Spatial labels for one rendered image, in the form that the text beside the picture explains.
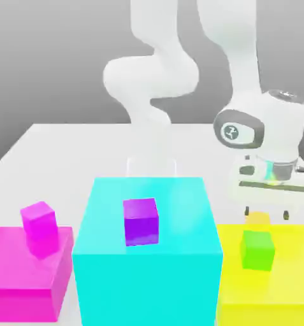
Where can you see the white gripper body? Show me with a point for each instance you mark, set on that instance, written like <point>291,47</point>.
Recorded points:
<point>269,197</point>

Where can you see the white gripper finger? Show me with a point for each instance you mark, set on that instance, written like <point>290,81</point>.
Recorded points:
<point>285,214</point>
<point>247,210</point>

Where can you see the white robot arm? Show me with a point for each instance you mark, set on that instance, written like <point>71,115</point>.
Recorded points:
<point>246,63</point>

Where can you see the small orange cube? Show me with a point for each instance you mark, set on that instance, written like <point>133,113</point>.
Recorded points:
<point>258,219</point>

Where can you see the small green cube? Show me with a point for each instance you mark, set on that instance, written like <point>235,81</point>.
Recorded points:
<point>257,252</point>

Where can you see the small purple cube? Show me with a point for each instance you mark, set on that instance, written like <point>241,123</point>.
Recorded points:
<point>141,226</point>

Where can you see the small magenta cube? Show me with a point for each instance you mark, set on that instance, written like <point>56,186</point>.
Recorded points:
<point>40,229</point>

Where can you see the large yellow box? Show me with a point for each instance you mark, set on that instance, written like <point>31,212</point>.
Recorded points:
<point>289,293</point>

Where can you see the large cyan box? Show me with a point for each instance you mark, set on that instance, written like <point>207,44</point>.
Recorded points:
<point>146,285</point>

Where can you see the large magenta box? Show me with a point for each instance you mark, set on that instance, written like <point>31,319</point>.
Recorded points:
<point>19,287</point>

